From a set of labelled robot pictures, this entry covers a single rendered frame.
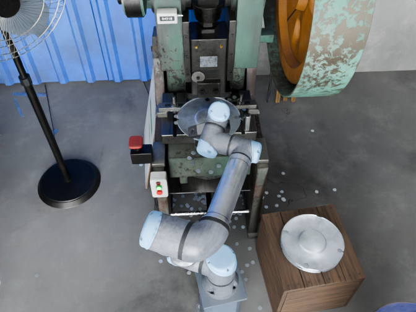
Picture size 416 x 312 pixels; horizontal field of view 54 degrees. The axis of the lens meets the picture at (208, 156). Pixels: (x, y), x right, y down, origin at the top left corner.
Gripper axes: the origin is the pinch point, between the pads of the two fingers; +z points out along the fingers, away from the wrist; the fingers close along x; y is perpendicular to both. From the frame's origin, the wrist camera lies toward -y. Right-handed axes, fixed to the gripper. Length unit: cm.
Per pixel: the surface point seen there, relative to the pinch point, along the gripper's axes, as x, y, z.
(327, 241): -45, 53, 25
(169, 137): 7.7, -17.6, 14.8
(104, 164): 18, -64, 96
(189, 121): 11.7, -7.7, 6.8
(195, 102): 23.2, -4.3, 12.1
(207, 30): 37.4, 1.1, -25.5
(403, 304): -73, 72, 3
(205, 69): 27.2, 0.2, -13.2
